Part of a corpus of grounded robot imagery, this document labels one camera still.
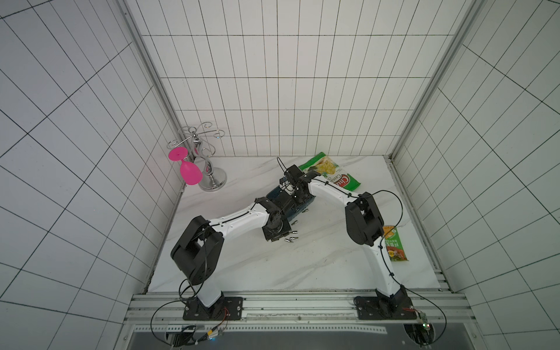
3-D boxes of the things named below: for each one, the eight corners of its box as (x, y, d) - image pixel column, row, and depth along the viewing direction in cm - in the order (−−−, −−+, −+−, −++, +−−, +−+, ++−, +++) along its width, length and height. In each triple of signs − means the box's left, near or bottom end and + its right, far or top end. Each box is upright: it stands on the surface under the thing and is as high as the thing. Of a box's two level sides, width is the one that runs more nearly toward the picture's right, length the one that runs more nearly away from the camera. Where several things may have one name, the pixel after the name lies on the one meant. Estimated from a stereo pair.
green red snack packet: (390, 261, 86) (393, 258, 83) (380, 228, 95) (383, 225, 92) (405, 261, 86) (409, 258, 83) (393, 228, 95) (396, 225, 92)
